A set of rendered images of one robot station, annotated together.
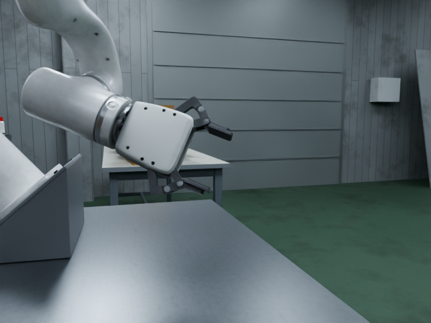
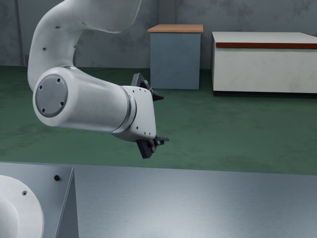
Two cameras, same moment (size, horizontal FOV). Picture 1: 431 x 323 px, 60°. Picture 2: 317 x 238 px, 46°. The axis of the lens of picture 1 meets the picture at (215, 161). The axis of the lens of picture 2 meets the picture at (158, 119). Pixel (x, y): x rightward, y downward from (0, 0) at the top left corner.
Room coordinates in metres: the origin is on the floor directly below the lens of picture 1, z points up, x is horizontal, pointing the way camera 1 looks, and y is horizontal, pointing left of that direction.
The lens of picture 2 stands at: (0.28, 0.70, 1.24)
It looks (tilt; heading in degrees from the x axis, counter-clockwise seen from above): 17 degrees down; 292
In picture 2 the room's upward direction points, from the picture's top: straight up
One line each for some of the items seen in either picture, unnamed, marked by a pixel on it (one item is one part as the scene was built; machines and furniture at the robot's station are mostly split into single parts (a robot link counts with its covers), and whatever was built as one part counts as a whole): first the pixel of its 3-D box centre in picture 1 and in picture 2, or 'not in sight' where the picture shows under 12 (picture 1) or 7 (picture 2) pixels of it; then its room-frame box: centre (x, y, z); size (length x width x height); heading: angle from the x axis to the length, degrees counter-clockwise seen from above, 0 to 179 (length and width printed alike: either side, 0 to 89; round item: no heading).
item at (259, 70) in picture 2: not in sight; (263, 60); (1.03, -5.47, 0.37); 2.03 x 1.61 x 0.75; 106
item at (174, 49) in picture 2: not in sight; (178, 53); (2.42, -5.30, 0.44); 1.57 x 0.81 x 0.88; 106
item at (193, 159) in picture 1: (150, 193); not in sight; (3.34, 0.60, 0.39); 2.20 x 0.80 x 0.78; 16
